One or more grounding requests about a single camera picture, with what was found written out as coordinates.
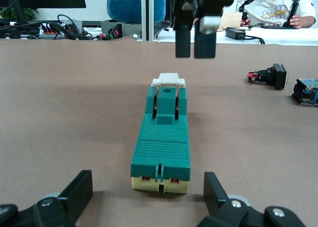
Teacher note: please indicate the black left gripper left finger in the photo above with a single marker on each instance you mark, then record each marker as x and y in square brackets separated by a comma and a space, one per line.
[64, 207]

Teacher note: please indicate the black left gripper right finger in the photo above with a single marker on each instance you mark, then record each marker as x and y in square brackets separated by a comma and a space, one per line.
[223, 212]

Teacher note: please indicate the person left hand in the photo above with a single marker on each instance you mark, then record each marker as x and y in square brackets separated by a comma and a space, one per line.
[299, 21]

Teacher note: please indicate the black power adapter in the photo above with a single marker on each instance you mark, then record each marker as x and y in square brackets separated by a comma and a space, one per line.
[234, 33]

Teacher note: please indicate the light wooden board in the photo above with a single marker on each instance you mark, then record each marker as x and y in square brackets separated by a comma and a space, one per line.
[233, 19]

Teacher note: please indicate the grey metal box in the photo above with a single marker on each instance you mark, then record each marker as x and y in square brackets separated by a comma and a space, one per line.
[129, 29]

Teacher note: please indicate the electronics board red light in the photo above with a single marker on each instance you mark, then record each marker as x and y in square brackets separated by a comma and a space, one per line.
[113, 34]

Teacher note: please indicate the black pushbutton white square face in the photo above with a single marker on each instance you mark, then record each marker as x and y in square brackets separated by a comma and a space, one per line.
[275, 75]

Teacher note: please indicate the person in white t-shirt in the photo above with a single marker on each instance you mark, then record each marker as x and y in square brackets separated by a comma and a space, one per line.
[273, 3]

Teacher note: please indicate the white desk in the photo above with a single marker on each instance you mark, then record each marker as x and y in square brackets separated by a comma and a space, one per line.
[285, 38]

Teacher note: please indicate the brown table cover mat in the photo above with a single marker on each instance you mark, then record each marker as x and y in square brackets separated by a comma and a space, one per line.
[74, 112]

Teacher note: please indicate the green mushroom button blue block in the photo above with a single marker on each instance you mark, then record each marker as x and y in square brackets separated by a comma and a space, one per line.
[306, 91]

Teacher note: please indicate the grey power strip orange switches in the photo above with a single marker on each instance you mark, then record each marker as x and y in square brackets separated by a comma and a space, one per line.
[49, 32]

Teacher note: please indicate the green leafy plant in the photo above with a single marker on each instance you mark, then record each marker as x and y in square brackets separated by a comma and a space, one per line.
[31, 13]

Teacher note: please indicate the aluminium camera mast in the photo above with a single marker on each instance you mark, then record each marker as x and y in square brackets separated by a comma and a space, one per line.
[144, 13]

